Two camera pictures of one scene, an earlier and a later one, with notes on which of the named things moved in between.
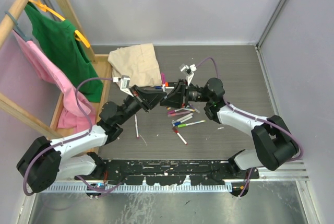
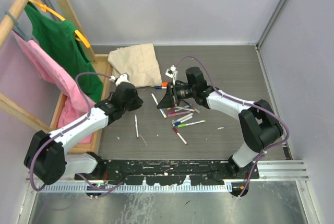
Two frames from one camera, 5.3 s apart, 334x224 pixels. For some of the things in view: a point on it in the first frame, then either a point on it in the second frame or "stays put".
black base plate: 172,172 stays put
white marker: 136,126 stays put
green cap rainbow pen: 187,124 stays put
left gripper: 146,99 to 136,104
